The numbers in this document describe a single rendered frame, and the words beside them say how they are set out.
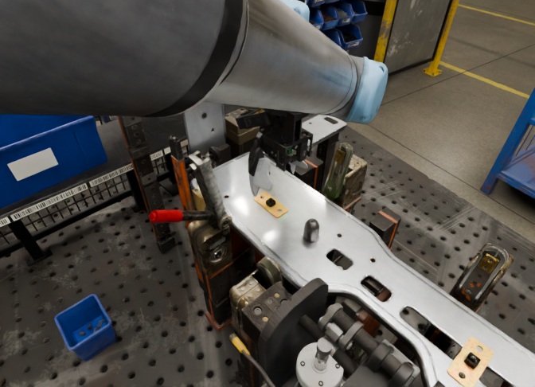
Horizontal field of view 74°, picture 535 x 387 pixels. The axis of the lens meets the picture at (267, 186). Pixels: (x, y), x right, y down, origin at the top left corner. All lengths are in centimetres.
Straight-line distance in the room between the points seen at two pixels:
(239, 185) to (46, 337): 61
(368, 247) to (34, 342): 84
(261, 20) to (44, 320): 103
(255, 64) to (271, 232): 59
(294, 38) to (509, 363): 61
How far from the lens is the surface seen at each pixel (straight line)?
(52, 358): 107
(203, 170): 60
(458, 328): 72
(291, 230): 76
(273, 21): 21
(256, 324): 51
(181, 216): 64
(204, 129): 95
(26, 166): 92
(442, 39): 411
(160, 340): 100
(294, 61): 24
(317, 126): 109
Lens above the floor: 157
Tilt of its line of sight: 41 degrees down
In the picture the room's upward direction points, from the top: straight up
